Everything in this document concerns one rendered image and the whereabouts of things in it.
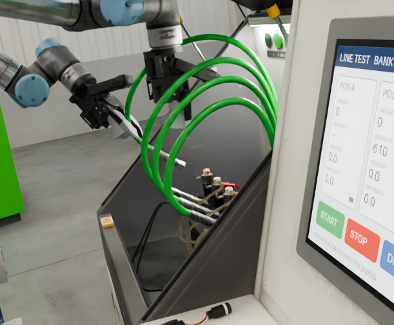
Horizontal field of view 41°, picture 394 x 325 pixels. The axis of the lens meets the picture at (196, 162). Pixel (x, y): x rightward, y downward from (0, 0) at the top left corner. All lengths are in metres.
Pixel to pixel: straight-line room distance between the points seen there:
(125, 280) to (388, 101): 0.72
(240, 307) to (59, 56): 0.80
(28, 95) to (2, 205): 3.30
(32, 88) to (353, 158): 0.81
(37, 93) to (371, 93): 0.82
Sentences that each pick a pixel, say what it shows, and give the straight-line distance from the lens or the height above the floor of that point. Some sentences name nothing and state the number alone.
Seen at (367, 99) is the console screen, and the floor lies 1.35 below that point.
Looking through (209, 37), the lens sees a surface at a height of 1.42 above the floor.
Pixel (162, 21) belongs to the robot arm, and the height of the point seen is 1.47.
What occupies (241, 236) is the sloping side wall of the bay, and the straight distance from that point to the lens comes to 0.93.
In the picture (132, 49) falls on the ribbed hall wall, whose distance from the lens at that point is 7.99.
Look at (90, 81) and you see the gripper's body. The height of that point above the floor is 1.34.
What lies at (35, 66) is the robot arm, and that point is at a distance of 1.43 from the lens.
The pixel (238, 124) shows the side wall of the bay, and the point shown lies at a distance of 1.59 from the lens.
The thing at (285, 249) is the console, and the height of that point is 1.10.
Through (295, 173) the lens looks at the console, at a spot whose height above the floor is 1.22.
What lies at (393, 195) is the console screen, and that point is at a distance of 0.62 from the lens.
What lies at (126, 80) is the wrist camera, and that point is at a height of 1.34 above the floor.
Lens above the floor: 1.48
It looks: 16 degrees down
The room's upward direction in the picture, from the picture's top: 8 degrees counter-clockwise
